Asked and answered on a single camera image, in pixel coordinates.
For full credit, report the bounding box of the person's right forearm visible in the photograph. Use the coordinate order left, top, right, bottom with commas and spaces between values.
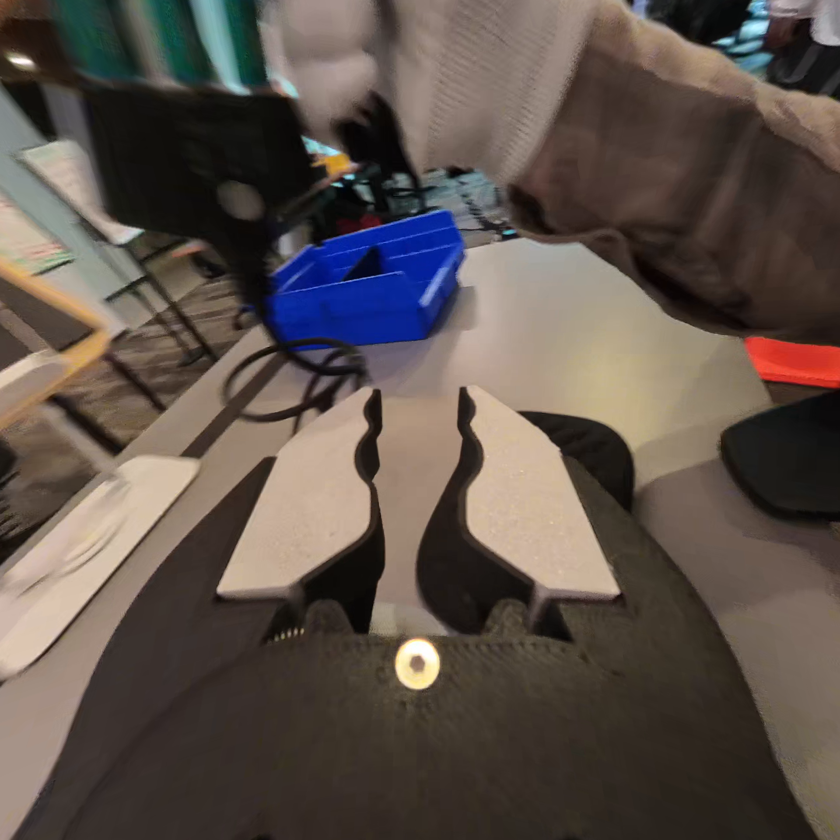
505, 0, 840, 343

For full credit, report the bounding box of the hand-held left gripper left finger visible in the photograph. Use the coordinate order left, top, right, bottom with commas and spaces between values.
217, 387, 387, 632

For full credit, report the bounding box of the white tablet stand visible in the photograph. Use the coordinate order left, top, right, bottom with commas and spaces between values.
0, 255, 202, 681

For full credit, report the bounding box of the black hdmi switch box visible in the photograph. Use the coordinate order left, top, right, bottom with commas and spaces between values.
84, 84, 317, 316

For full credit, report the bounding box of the orange traffic cone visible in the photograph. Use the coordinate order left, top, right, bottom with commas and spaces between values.
743, 335, 840, 390

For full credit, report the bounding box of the black textured pad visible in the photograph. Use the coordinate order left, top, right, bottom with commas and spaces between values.
517, 410, 636, 514

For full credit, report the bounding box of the black bin divider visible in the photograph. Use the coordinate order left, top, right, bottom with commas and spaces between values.
340, 247, 386, 284

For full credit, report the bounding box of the black office chair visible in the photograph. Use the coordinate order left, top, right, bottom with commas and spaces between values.
719, 392, 840, 524

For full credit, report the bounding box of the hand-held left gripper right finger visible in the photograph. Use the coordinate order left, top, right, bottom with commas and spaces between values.
415, 385, 623, 632

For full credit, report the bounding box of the whiteboard with green writing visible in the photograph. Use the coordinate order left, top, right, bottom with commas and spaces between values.
0, 193, 74, 278

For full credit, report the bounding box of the blue plastic bin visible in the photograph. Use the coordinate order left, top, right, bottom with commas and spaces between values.
264, 209, 468, 350

